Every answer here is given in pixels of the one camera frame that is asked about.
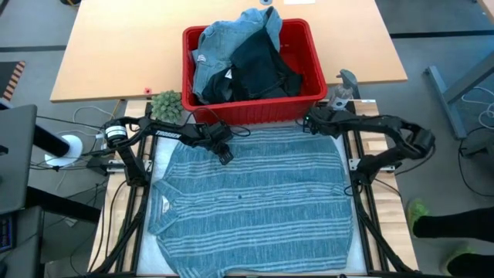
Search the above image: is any black keyboard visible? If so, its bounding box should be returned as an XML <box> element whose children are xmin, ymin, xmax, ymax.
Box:
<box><xmin>0</xmin><ymin>215</ymin><xmax>17</xmax><ymax>254</ymax></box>

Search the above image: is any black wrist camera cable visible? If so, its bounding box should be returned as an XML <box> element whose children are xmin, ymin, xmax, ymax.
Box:
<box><xmin>181</xmin><ymin>107</ymin><xmax>252</xmax><ymax>138</ymax></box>

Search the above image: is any clear spray bottle grey trigger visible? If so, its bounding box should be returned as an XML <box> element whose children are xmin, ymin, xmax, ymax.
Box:
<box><xmin>327</xmin><ymin>69</ymin><xmax>359</xmax><ymax>113</ymax></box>

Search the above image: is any green shoe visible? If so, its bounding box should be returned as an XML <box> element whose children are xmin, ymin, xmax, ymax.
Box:
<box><xmin>441</xmin><ymin>246</ymin><xmax>476</xmax><ymax>276</ymax></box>
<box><xmin>406</xmin><ymin>198</ymin><xmax>431</xmax><ymax>235</ymax></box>

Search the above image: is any white floor cable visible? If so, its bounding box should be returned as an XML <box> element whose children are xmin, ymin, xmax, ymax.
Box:
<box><xmin>460</xmin><ymin>85</ymin><xmax>494</xmax><ymax>131</ymax></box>

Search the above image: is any white padded table mat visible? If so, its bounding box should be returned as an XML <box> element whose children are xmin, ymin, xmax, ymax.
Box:
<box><xmin>137</xmin><ymin>106</ymin><xmax>367</xmax><ymax>276</ymax></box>

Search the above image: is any black chair base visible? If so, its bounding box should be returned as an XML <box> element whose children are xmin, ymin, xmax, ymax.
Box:
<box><xmin>458</xmin><ymin>127</ymin><xmax>494</xmax><ymax>159</ymax></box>

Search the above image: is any person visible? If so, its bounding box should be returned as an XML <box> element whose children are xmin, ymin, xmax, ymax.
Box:
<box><xmin>407</xmin><ymin>198</ymin><xmax>494</xmax><ymax>278</ymax></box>

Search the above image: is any grey desk leg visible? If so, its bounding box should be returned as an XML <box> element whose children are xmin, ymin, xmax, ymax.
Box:
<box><xmin>423</xmin><ymin>49</ymin><xmax>494</xmax><ymax>140</ymax></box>

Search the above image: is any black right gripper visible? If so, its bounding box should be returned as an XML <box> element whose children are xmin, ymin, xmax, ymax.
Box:
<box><xmin>302</xmin><ymin>107</ymin><xmax>339</xmax><ymax>137</ymax></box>

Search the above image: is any light wooden desk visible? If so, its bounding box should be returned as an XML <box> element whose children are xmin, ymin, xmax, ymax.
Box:
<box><xmin>49</xmin><ymin>0</ymin><xmax>409</xmax><ymax>103</ymax></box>

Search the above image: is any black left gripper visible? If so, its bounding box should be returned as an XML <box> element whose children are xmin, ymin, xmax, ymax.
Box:
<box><xmin>196</xmin><ymin>121</ymin><xmax>235</xmax><ymax>167</ymax></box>

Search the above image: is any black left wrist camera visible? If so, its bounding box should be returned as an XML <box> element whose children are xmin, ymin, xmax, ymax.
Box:
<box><xmin>207</xmin><ymin>120</ymin><xmax>235</xmax><ymax>141</ymax></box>

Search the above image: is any blue white striped shirt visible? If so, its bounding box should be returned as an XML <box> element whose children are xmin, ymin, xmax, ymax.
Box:
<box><xmin>147</xmin><ymin>126</ymin><xmax>354</xmax><ymax>278</ymax></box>

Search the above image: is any dark grey monitor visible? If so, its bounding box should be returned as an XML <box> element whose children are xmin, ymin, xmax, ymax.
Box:
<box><xmin>0</xmin><ymin>103</ymin><xmax>39</xmax><ymax>215</ymax></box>

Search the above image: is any red plastic laundry bin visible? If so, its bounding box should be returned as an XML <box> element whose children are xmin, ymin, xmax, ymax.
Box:
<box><xmin>180</xmin><ymin>18</ymin><xmax>329</xmax><ymax>127</ymax></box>

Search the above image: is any black power adapter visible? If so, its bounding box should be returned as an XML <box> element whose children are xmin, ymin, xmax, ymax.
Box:
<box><xmin>86</xmin><ymin>156</ymin><xmax>127</xmax><ymax>175</ymax></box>

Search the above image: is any black aluminium table frame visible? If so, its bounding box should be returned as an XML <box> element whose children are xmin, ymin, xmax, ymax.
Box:
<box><xmin>86</xmin><ymin>100</ymin><xmax>420</xmax><ymax>278</ymax></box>

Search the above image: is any black monitor pole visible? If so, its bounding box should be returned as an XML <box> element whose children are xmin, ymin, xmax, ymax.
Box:
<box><xmin>32</xmin><ymin>123</ymin><xmax>74</xmax><ymax>158</ymax></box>

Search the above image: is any small potted green plant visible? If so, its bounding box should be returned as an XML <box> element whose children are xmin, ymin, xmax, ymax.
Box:
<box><xmin>150</xmin><ymin>90</ymin><xmax>184</xmax><ymax>124</ymax></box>

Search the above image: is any yellow cord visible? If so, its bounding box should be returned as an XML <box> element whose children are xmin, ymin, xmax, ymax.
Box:
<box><xmin>103</xmin><ymin>99</ymin><xmax>124</xmax><ymax>134</ymax></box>

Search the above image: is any light blue denim garment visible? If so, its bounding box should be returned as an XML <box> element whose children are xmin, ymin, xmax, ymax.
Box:
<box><xmin>191</xmin><ymin>6</ymin><xmax>285</xmax><ymax>102</ymax></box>

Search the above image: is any white round base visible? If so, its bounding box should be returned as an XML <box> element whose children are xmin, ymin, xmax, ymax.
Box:
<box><xmin>43</xmin><ymin>133</ymin><xmax>84</xmax><ymax>168</ymax></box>

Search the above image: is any dark navy garment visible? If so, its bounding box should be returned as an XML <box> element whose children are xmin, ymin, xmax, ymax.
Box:
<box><xmin>200</xmin><ymin>27</ymin><xmax>304</xmax><ymax>106</ymax></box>

